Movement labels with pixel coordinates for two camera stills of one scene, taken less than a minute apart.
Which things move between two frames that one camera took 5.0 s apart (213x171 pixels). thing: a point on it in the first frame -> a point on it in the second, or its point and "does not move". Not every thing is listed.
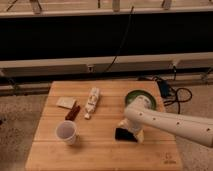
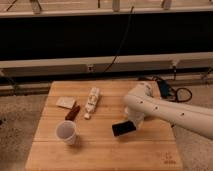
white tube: (91, 102) does not move
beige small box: (67, 102) does not move
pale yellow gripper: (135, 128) -> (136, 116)
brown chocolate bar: (73, 113) does not move
